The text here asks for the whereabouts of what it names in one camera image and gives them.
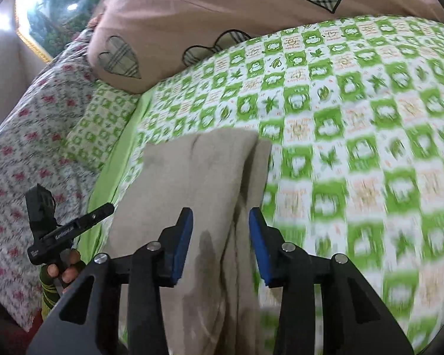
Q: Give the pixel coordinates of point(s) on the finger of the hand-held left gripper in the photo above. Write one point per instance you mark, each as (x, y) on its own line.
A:
(96, 216)

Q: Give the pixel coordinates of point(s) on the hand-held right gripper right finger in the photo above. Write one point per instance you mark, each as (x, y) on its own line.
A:
(261, 246)

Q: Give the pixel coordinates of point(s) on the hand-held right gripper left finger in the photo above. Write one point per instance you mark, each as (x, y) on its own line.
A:
(184, 246)

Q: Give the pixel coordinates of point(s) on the beige knit sweater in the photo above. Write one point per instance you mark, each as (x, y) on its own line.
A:
(192, 177)

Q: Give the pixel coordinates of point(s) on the person's left hand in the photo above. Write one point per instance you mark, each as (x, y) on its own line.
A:
(68, 270)

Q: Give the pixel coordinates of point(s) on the floral blanket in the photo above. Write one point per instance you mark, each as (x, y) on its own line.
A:
(26, 148)

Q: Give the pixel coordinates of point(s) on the green checked pillow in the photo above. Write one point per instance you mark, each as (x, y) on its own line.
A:
(100, 125)

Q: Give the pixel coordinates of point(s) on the green checked bed sheet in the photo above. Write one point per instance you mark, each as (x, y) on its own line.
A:
(355, 155)

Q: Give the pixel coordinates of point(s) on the gold framed landscape picture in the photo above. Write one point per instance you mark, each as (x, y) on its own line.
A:
(55, 11)

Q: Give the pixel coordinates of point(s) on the pink pillow with plaid hearts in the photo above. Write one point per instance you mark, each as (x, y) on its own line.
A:
(214, 11)

